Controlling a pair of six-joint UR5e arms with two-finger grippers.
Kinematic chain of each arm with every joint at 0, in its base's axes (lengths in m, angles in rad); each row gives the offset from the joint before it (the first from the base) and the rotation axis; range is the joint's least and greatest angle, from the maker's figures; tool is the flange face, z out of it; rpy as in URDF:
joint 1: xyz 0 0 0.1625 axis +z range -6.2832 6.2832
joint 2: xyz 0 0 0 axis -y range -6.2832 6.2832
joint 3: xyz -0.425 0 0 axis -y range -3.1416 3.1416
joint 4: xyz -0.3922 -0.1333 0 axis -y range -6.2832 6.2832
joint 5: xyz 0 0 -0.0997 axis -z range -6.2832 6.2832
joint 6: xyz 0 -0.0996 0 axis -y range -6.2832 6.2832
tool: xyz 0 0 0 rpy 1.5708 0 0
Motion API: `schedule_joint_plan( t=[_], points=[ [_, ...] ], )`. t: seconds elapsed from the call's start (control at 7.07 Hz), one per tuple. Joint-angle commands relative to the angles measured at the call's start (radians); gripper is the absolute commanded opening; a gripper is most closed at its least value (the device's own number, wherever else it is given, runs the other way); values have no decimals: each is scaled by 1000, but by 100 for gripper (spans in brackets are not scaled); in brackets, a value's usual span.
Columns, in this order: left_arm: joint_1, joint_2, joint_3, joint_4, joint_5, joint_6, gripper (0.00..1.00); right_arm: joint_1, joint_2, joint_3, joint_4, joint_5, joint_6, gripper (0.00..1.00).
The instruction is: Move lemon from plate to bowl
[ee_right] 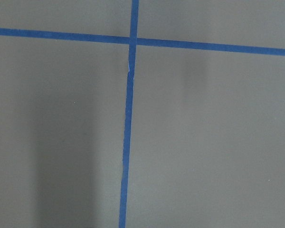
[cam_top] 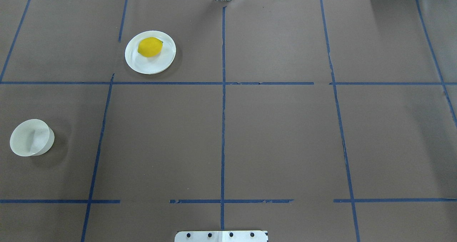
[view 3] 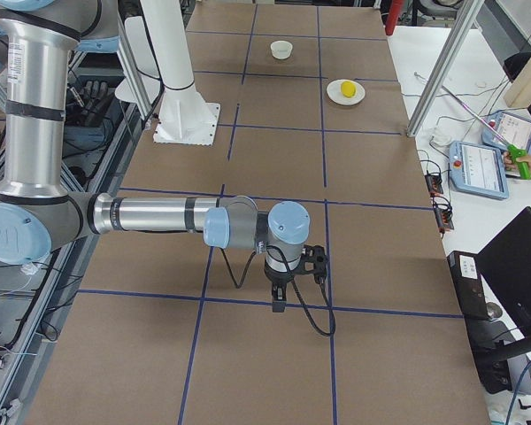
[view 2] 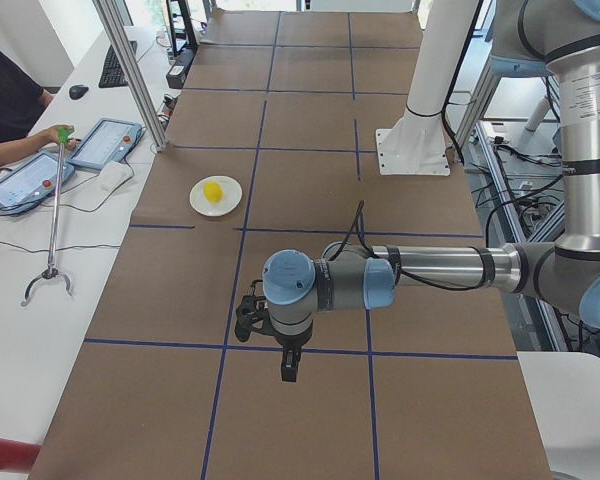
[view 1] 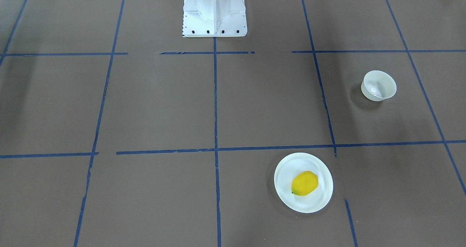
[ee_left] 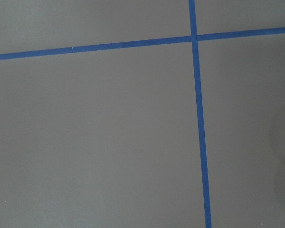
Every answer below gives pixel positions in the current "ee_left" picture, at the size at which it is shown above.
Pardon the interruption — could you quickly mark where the blue tape strip lengthwise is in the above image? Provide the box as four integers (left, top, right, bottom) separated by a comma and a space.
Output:
189, 0, 212, 228

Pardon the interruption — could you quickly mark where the blue tape strip crosswise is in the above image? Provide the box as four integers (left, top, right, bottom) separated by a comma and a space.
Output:
0, 27, 285, 61

